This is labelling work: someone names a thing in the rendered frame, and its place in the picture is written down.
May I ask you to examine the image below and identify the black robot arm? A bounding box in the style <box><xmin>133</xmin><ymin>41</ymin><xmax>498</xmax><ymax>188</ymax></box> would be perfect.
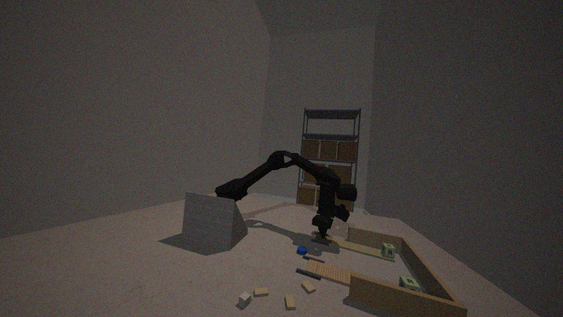
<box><xmin>215</xmin><ymin>150</ymin><xmax>357</xmax><ymax>222</ymax></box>

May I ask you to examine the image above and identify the tan rectangular block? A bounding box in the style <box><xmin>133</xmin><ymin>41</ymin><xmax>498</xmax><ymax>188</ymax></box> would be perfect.
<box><xmin>254</xmin><ymin>287</ymin><xmax>269</xmax><ymax>297</ymax></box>
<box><xmin>285</xmin><ymin>295</ymin><xmax>296</xmax><ymax>310</ymax></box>
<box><xmin>301</xmin><ymin>280</ymin><xmax>316</xmax><ymax>294</ymax></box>

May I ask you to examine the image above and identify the yellow crosshatched strip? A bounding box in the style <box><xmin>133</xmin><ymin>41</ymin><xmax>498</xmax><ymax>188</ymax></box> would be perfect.
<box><xmin>315</xmin><ymin>233</ymin><xmax>350</xmax><ymax>250</ymax></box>

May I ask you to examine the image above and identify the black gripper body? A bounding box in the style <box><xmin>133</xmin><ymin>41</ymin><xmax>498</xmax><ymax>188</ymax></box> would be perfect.
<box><xmin>312</xmin><ymin>197</ymin><xmax>334</xmax><ymax>229</ymax></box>

